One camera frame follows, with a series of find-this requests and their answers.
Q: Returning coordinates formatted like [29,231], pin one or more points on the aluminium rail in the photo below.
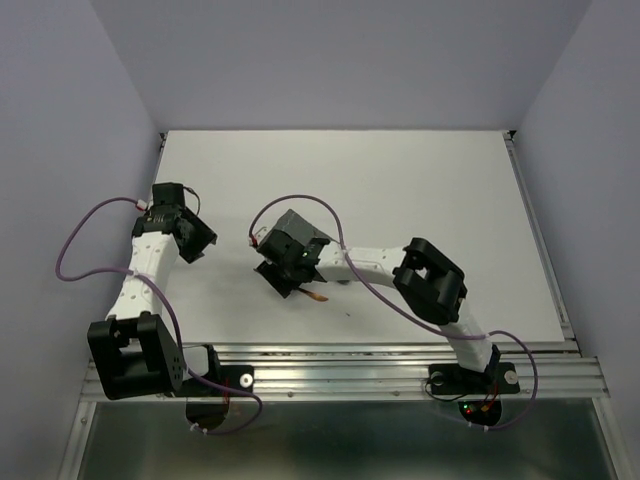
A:
[543,254]
[398,372]

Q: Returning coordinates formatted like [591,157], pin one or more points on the aluminium front rail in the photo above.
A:
[398,372]

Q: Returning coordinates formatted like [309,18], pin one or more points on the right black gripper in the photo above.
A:
[269,271]

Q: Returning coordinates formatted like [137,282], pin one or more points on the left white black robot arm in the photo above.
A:
[133,350]

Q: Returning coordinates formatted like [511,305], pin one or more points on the aluminium right side rail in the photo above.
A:
[543,254]

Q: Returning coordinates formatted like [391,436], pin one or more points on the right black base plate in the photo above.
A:
[448,379]

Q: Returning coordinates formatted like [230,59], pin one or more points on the copper knife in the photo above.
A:
[313,295]

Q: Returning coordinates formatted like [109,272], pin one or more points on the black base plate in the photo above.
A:
[227,381]
[448,379]

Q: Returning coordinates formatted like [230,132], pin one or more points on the grey cloth napkin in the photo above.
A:
[298,228]

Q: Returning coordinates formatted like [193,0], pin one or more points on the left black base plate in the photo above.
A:
[227,381]

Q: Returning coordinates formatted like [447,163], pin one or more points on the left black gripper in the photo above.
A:
[205,236]

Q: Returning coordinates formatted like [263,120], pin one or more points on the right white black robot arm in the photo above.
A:
[432,286]

